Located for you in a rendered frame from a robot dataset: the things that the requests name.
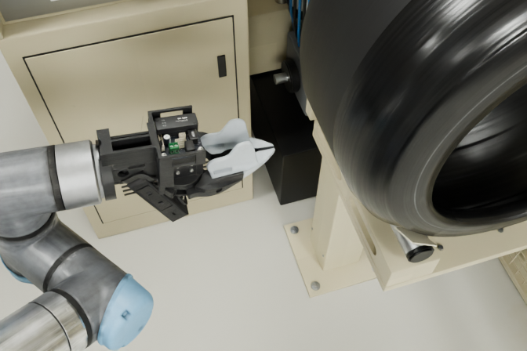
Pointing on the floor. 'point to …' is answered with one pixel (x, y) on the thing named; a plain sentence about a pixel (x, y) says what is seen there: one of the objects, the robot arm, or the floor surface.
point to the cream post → (332, 226)
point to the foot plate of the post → (295, 235)
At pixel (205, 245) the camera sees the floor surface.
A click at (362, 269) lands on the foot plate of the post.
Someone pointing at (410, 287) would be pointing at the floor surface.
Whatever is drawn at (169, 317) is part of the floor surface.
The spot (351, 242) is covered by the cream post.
